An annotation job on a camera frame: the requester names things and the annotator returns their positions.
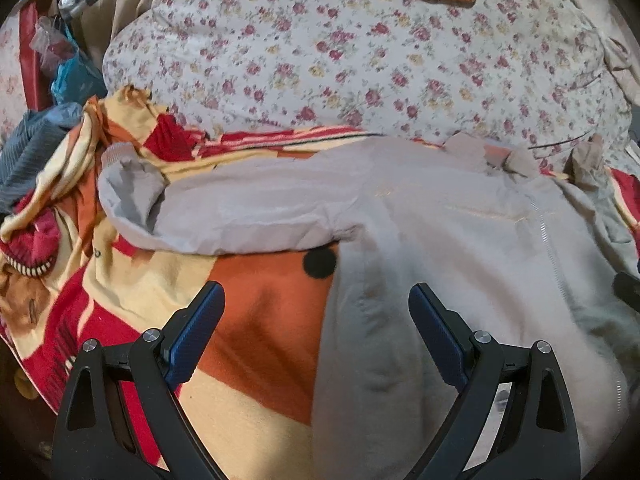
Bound light grey jacket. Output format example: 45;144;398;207
98;134;639;479

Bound orange red yellow blanket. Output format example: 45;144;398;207
1;87;364;479

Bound floral bed quilt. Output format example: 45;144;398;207
103;0;639;172

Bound blue grey striped garment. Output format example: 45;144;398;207
1;102;82;216

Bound dark red bag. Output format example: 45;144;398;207
18;1;52;110

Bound teal plastic bag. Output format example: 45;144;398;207
50;51;107;105

